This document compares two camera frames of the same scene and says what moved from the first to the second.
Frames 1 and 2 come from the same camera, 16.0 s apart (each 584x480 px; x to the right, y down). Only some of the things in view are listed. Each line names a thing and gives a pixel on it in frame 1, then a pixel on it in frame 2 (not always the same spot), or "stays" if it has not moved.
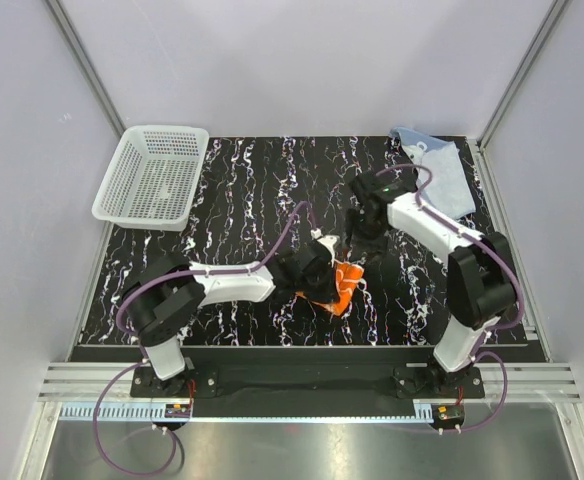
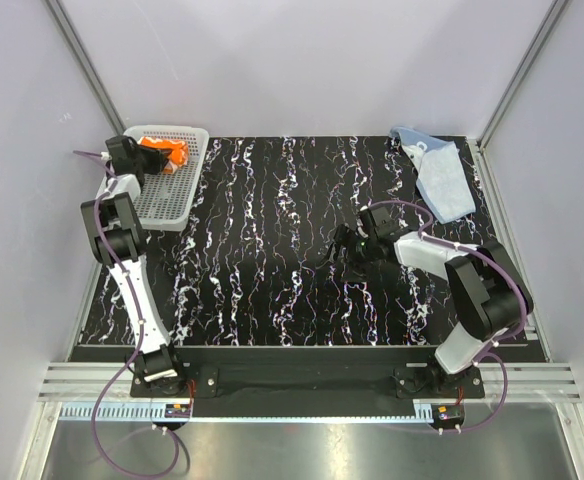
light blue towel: x=449 y=189 stays
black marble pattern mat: x=309 y=240 stays
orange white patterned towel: x=347 y=276 to x=179 y=151
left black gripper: x=329 y=293 to x=158 y=158
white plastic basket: x=156 y=177 stays
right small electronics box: x=448 y=413 stays
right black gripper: x=353 y=221 to x=343 y=236
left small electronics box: x=177 y=411 stays
